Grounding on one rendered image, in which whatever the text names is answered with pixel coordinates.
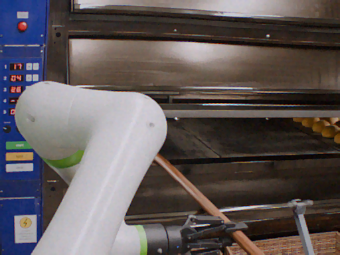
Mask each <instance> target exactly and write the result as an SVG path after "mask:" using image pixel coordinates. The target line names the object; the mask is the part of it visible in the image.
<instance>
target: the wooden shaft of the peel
mask: <svg viewBox="0 0 340 255"><path fill-rule="evenodd" d="M154 160H155V161H156V162H157V163H158V164H159V165H160V166H161V167H162V168H163V169H164V170H165V171H166V172H167V173H168V174H169V175H170V176H171V177H172V178H173V179H174V180H175V181H176V182H177V183H178V184H179V185H180V186H181V187H182V188H183V189H184V190H185V191H186V192H187V193H188V194H189V195H190V196H192V198H194V200H195V201H196V202H197V204H198V205H199V206H200V207H201V208H202V209H203V210H204V211H205V212H206V213H207V214H208V215H209V216H220V217H221V218H223V219H224V222H230V221H229V220H228V218H227V217H226V216H224V215H223V214H222V213H221V212H220V211H219V210H218V209H217V208H216V207H215V206H214V205H213V204H212V203H211V202H210V201H209V200H208V199H207V198H206V197H205V196H204V195H203V194H202V193H201V192H200V191H199V190H198V189H197V188H196V187H195V186H194V185H192V184H191V183H190V182H189V181H188V180H187V179H186V178H184V176H182V174H180V172H178V170H176V168H174V166H172V165H171V164H170V163H169V162H168V161H167V160H166V158H164V156H162V154H160V152H158V153H157V155H156V156H155V158H154ZM227 234H228V235H229V236H230V237H231V239H233V240H234V241H235V242H236V243H237V244H238V245H239V247H241V248H242V249H243V250H244V251H245V252H246V253H247V255H265V254H264V253H263V252H262V251H261V250H259V249H258V247H257V246H256V245H255V244H254V243H253V242H252V241H250V240H249V239H248V238H247V237H246V236H245V235H244V234H243V233H242V232H241V231H234V232H227Z"/></svg>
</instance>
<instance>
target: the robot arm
mask: <svg viewBox="0 0 340 255"><path fill-rule="evenodd" d="M15 121H16V124H17V127H18V129H19V132H20V133H21V135H22V136H23V137H24V138H25V139H26V141H27V142H28V143H29V144H30V145H31V147H32V148H33V149H34V150H35V151H36V152H37V153H38V154H39V155H40V156H41V157H42V158H43V159H44V160H45V161H46V162H47V163H48V164H49V165H50V166H51V168H52V169H54V170H55V171H56V172H57V173H58V174H59V175H60V176H61V177H62V178H63V180H64V181H65V182H66V184H67V185H68V186H69V188H68V190H67V192H66V193H65V195H64V198H63V200H62V202H61V204H60V206H59V208H58V210H57V211H56V213H55V215H54V216H53V218H52V221H51V222H50V224H49V226H48V228H47V229H46V231H45V232H44V234H43V236H42V238H41V239H40V241H39V243H38V244H37V246H35V249H34V251H33V253H32V254H31V255H177V254H182V255H215V254H219V253H220V251H219V250H220V248H222V247H223V246H232V244H233V243H236V242H235V241H234V240H233V239H231V237H230V236H223V237H219V238H218V240H219V241H218V240H197V238H198V237H200V236H202V235H204V234H209V233H213V232H218V231H221V230H223V231H225V232H234V231H240V230H248V226H247V225H245V224H244V223H243V222H239V223H235V222H224V219H223V218H221V217H220V216H195V215H192V214H188V215H187V218H188V219H187V221H186V223H183V224H181V225H179V226H176V225H173V226H163V225H162V224H161V223H157V224H147V225H138V226H128V225H126V224H125V221H124V217H125V215H126V213H127V211H128V208H129V206H130V204H131V201H132V199H133V197H134V195H135V193H136V191H137V189H138V187H139V185H140V183H141V181H142V179H143V177H144V175H145V174H146V172H147V170H148V168H149V166H150V165H151V164H152V162H153V160H154V158H155V156H156V155H157V153H158V151H159V150H160V148H161V146H162V145H163V142H164V141H165V137H166V133H167V122H166V119H165V115H164V113H163V111H162V109H161V108H160V107H159V105H158V104H157V103H156V102H155V101H154V100H152V99H151V98H150V97H148V96H146V95H143V94H139V93H135V92H109V91H101V90H90V89H85V88H79V87H78V88H77V87H73V86H69V85H65V84H60V83H57V82H52V81H48V82H39V83H36V84H33V85H32V86H30V87H29V88H27V89H26V90H25V91H24V92H23V93H22V94H21V96H20V97H19V99H18V101H17V105H16V106H15ZM195 223H196V224H208V225H204V226H199V227H194V228H192V227H191V226H190V225H192V224H193V225H195ZM192 248H203V249H199V250H192V251H189V250H190V249H192ZM188 251H189V252H188Z"/></svg>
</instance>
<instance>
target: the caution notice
mask: <svg viewBox="0 0 340 255"><path fill-rule="evenodd" d="M36 217H37V215H36V214H35V215H25V216H15V243H22V242H29V243H31V242H37V226H36Z"/></svg>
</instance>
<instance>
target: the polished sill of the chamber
mask: <svg viewBox="0 0 340 255"><path fill-rule="evenodd" d="M167 161H168V162H169V163H170V164H171V165H172V166H174V168H176V170H178V172H180V174H182V175H194V174H200V173H228V172H243V171H270V170H284V169H301V168H311V167H338V166H340V153H313V154H296V155H263V156H245V157H210V158H192V159H168V160H167ZM155 176H170V175H169V174H168V173H167V172H166V171H165V170H164V169H163V168H162V167H161V166H160V165H159V164H158V163H157V162H156V161H153V162H152V164H151V165H150V166H149V168H148V170H147V172H146V174H145V175H144V177H155Z"/></svg>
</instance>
